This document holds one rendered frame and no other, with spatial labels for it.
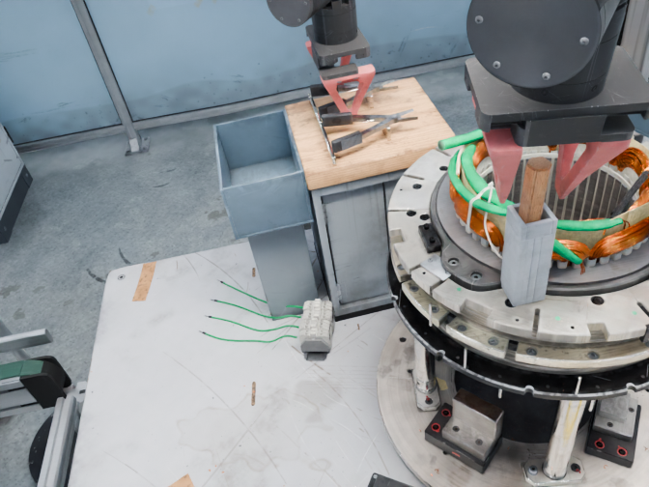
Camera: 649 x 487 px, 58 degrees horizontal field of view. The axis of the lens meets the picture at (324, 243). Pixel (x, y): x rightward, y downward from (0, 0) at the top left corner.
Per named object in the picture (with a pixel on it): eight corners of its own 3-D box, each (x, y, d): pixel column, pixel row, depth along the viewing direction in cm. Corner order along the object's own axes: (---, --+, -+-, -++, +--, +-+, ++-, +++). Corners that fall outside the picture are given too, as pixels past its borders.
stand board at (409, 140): (308, 191, 75) (305, 176, 73) (287, 119, 89) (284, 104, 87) (460, 157, 76) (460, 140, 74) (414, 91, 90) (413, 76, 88)
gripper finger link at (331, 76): (329, 132, 77) (321, 66, 71) (319, 106, 83) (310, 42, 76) (379, 122, 78) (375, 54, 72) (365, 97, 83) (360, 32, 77)
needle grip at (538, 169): (528, 234, 45) (540, 173, 41) (512, 222, 46) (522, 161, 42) (544, 225, 45) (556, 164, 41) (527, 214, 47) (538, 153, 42)
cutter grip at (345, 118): (323, 127, 78) (321, 117, 77) (323, 124, 79) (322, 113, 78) (352, 125, 78) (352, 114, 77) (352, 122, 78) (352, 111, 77)
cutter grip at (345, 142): (334, 154, 73) (333, 143, 72) (331, 151, 74) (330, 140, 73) (362, 143, 74) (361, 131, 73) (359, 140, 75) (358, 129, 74)
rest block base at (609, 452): (584, 452, 69) (586, 446, 68) (595, 398, 74) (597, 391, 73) (631, 469, 67) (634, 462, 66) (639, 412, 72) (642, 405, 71)
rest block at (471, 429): (460, 411, 73) (461, 386, 70) (501, 434, 70) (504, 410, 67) (441, 437, 71) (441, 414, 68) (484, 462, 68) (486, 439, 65)
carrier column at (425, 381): (419, 398, 78) (414, 291, 64) (414, 383, 79) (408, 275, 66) (437, 394, 78) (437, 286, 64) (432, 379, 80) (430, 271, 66)
